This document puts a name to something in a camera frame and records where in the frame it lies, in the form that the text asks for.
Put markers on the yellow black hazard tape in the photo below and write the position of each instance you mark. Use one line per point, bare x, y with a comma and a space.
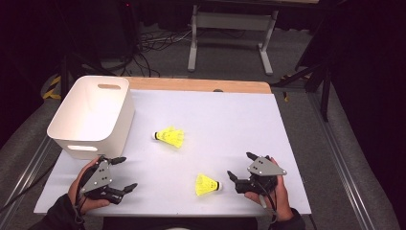
52, 89

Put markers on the metal floor rail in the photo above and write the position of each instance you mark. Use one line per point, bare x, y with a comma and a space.
28, 172
344, 166

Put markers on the grey metal table frame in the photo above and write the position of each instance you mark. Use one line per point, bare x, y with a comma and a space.
233, 20

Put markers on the white table mat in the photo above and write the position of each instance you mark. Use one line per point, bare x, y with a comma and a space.
217, 121

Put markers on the yellow plastic shuttlecock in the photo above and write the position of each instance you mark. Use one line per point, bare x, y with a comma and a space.
174, 138
205, 185
168, 130

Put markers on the person's left hand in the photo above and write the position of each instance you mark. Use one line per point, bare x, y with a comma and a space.
75, 196

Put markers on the white plastic storage box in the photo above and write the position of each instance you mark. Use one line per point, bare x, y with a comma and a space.
92, 111

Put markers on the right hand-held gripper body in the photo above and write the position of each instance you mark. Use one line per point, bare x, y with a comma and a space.
265, 169

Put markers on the person's right hand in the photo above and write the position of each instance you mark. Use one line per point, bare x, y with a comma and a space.
281, 201

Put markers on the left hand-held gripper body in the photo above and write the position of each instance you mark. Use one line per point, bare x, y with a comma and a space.
99, 179

